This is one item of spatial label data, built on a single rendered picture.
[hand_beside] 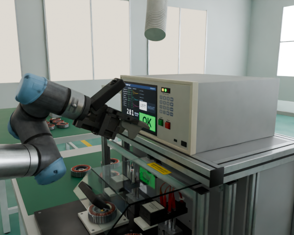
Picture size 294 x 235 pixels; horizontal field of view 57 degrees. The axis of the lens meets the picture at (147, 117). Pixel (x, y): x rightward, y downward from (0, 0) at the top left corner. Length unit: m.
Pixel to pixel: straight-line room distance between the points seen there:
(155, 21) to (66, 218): 1.46
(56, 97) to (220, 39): 7.24
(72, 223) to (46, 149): 0.51
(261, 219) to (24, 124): 0.73
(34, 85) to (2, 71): 4.72
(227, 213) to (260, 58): 7.68
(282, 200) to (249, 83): 0.39
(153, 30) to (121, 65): 3.97
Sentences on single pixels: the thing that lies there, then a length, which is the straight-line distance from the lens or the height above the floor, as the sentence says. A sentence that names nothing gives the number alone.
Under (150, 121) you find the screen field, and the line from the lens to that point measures 0.93.
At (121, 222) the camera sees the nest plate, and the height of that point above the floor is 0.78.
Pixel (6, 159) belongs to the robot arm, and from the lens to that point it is 0.62.
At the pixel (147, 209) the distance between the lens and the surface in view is 0.90.
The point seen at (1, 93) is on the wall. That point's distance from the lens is 5.42.
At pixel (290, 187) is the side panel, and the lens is 1.03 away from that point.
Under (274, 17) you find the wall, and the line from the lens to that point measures 8.27.
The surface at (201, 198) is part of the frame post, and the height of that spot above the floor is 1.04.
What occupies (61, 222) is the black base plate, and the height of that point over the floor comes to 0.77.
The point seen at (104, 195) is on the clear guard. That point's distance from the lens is 0.71.
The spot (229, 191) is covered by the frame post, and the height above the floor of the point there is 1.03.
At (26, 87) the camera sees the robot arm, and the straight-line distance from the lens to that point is 0.67.
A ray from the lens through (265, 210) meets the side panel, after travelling 0.95.
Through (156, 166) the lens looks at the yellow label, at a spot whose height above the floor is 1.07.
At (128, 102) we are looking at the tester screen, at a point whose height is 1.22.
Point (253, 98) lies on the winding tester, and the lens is 0.93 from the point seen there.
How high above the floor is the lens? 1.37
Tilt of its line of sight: 12 degrees down
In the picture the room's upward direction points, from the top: straight up
